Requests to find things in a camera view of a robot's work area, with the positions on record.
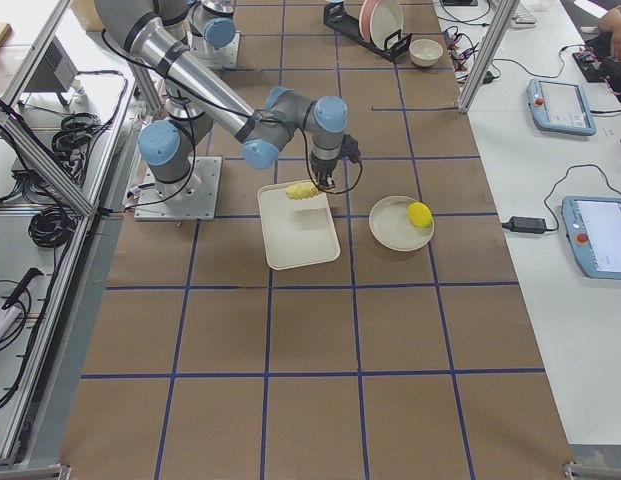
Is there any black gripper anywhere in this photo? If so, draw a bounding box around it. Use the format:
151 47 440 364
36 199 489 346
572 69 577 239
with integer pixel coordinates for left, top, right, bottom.
310 154 338 192

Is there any far teach pendant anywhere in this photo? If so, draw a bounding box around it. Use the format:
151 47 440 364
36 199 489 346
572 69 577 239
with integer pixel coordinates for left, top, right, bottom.
526 78 596 136

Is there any cream plate in rack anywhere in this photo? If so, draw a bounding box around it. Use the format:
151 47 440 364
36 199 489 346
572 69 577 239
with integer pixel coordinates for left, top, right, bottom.
370 0 404 50

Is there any yellow lemon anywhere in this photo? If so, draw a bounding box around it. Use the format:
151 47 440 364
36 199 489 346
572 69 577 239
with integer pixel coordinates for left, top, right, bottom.
407 201 433 229

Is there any teach pendant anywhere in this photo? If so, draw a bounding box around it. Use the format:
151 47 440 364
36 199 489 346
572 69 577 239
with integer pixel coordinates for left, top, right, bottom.
526 78 596 136
561 196 621 280

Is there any black power adapter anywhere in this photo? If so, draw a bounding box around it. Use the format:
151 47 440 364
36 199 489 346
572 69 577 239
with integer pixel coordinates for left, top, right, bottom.
502 216 547 234

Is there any cream bowl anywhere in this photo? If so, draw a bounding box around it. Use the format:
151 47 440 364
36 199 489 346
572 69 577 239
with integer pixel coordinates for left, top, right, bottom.
409 38 443 68

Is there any pink plate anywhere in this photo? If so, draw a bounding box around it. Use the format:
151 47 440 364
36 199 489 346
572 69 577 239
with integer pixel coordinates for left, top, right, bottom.
358 0 378 42

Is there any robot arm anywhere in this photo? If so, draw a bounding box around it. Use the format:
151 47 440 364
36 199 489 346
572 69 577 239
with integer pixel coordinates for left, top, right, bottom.
187 0 237 60
95 1 361 194

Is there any person hand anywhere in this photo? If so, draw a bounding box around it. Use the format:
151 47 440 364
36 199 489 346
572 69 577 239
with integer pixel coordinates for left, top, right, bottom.
598 5 621 61

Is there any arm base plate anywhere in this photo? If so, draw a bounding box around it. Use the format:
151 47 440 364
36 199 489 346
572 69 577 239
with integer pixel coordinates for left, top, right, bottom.
134 156 223 221
187 31 241 70

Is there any near teach pendant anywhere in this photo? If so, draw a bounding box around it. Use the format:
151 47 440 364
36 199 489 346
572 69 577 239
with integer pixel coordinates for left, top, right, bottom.
561 196 621 280

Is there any black plate rack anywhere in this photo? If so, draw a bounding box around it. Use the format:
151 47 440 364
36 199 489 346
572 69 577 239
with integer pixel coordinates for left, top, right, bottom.
323 1 413 63

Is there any aluminium frame post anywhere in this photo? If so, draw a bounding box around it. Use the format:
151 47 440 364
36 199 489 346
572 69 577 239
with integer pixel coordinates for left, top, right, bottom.
457 0 519 114

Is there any cream shallow dish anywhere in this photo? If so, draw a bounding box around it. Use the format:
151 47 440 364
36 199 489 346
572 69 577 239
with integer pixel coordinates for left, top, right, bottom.
368 195 434 252

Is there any white rectangular tray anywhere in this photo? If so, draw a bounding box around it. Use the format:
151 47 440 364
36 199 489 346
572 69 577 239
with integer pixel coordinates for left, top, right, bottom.
257 180 341 270

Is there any bread pastry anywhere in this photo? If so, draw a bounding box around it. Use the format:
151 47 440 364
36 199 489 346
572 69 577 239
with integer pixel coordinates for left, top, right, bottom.
284 182 321 200

